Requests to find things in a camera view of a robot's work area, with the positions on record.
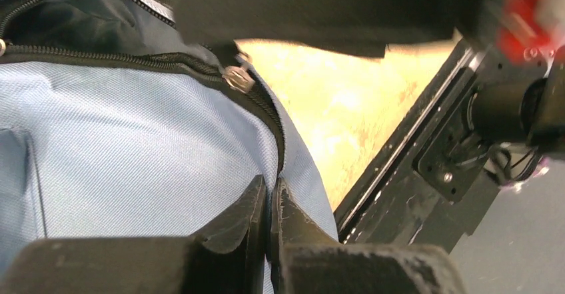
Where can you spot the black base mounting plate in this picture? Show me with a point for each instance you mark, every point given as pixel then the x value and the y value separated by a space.
pixel 428 183

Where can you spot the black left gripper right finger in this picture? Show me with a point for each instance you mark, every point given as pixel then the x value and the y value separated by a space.
pixel 305 259

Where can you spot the blue student backpack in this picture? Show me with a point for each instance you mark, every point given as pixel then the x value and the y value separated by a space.
pixel 112 127

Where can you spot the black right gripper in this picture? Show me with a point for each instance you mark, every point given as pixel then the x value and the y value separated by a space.
pixel 353 27

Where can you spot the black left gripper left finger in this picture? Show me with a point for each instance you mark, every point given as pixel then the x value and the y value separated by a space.
pixel 224 256

